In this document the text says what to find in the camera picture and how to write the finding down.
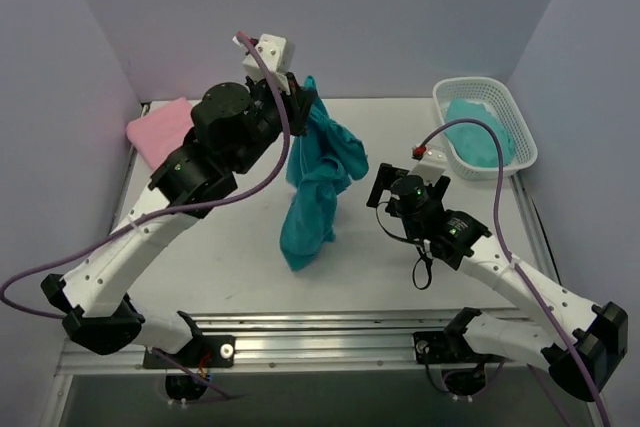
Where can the light green t shirt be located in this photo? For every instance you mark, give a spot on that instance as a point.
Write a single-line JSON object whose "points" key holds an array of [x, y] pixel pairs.
{"points": [[473, 144]]}

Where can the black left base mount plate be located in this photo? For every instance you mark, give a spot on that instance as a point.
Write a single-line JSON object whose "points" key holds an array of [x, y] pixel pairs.
{"points": [[208, 351]]}

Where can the folded pink t shirt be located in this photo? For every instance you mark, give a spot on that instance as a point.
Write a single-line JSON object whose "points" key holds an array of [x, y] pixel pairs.
{"points": [[161, 131]]}

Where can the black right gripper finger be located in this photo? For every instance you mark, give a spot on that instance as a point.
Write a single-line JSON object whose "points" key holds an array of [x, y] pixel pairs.
{"points": [[386, 175], [440, 187]]}

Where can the white plastic basket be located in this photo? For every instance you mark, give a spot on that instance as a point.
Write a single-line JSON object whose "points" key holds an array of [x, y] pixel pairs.
{"points": [[498, 100]]}

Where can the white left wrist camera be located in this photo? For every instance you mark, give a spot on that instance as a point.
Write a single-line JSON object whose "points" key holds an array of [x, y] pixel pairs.
{"points": [[277, 54]]}

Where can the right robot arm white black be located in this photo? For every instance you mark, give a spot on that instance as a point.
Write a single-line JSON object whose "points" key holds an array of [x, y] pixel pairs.
{"points": [[576, 341]]}

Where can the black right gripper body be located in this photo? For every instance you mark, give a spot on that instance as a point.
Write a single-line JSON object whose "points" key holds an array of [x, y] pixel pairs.
{"points": [[378, 184]]}

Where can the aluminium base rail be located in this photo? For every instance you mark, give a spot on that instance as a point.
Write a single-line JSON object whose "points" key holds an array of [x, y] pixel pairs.
{"points": [[303, 342]]}

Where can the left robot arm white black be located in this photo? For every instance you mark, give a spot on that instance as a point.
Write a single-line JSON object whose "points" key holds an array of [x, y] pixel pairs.
{"points": [[229, 130]]}

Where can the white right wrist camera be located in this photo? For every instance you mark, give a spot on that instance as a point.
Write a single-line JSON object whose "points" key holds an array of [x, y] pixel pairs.
{"points": [[431, 163]]}

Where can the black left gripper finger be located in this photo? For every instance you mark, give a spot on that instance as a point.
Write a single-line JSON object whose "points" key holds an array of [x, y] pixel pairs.
{"points": [[298, 110], [304, 93]]}

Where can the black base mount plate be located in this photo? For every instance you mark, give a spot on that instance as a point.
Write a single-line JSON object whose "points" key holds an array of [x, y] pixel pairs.
{"points": [[208, 351], [432, 347]]}

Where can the teal t shirt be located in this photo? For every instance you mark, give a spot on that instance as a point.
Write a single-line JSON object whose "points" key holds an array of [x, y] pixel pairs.
{"points": [[321, 165]]}

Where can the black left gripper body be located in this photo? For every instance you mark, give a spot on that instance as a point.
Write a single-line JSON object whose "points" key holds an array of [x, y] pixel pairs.
{"points": [[302, 107]]}

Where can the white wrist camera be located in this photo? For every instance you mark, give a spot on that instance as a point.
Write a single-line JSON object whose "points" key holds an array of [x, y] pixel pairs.
{"points": [[277, 54], [431, 163]]}

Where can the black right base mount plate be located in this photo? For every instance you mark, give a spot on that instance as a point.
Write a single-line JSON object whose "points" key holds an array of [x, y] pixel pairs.
{"points": [[432, 347]]}

